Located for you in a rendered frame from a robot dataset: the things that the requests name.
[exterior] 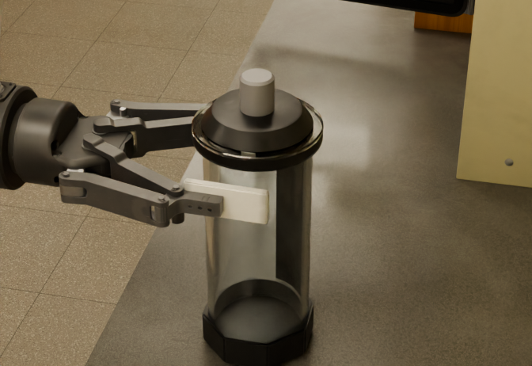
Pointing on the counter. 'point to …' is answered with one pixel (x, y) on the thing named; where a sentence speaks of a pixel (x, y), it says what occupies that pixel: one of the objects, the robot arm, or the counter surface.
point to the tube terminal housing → (499, 81)
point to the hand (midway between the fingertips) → (252, 170)
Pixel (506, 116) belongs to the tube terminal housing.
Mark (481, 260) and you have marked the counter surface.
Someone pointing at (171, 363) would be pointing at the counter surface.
